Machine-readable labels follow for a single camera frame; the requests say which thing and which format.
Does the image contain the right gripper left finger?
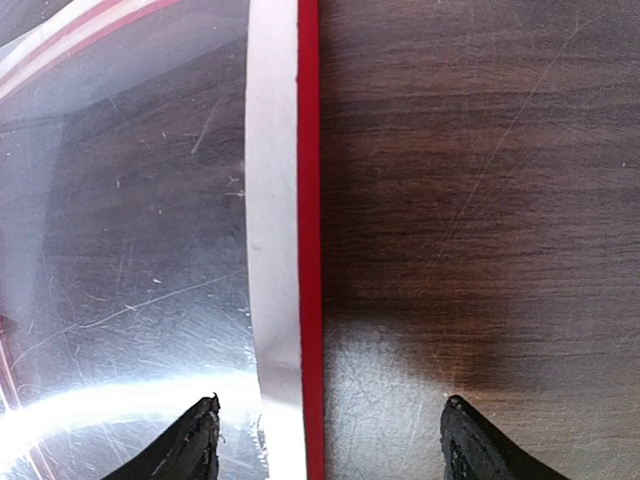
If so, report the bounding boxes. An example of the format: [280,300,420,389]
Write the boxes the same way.
[103,394,220,480]

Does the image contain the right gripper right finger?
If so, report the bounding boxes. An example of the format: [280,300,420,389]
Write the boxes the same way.
[440,395,566,480]

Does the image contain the red wooden picture frame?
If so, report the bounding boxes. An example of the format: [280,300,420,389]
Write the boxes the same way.
[0,0,326,480]

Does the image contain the clear acrylic sheet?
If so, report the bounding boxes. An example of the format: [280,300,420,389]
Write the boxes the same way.
[1,1,268,479]

